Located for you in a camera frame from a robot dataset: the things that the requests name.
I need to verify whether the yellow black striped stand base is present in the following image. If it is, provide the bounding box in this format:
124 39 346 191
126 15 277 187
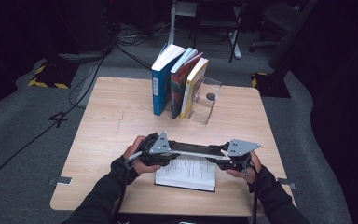
251 72 292 99
27 60 80 90

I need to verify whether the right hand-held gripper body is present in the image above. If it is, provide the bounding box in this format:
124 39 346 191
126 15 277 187
226 138 262 172

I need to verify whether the bundle of floor cables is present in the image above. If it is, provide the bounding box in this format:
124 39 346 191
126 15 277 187
116 21 169 48

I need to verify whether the clear acrylic book rack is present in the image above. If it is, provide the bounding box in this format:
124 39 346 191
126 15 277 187
164 76 223 126

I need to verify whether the black chair frame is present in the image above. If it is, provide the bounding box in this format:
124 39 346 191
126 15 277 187
190 0 246 63

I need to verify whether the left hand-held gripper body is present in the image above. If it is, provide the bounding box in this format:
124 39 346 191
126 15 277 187
137 131 172 167

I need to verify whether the grey tape piece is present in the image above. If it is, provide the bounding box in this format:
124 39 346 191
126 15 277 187
276 177 296 189
48 175 73 187

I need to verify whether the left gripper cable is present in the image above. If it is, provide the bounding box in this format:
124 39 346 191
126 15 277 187
111 151 144 224

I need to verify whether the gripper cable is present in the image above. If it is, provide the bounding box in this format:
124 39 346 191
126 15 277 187
111 151 144 224
243 153 260 224

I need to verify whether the blue book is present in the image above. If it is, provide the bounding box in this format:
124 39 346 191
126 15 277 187
151 43 187 117

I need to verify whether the long black floor cable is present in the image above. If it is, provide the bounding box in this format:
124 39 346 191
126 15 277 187
0 43 119 197

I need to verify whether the red illustrated book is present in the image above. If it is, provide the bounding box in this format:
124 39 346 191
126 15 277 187
170 47 204 120

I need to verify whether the black equipment stand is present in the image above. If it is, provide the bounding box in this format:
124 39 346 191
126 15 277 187
50 0 119 64

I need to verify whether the person's left hand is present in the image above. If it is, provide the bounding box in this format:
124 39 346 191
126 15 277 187
123 134 162 175

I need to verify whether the black stand pole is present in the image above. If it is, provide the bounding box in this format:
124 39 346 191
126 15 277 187
268 0 320 74

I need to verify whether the yellow book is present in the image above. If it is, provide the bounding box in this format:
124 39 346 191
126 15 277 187
180 57 210 120

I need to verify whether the person's right hand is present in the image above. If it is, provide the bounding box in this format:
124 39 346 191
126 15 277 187
226 150 264 185

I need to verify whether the short black floor cable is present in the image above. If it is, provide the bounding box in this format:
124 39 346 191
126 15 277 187
115 43 154 71

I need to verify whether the black office chair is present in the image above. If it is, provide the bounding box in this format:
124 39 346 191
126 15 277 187
249 1 309 54

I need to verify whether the black book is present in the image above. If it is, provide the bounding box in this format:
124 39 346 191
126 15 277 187
154 141 231 193

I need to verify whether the white desk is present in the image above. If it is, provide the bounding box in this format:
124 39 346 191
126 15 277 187
166 0 243 60

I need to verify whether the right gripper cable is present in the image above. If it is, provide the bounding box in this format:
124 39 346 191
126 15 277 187
243 153 260 224

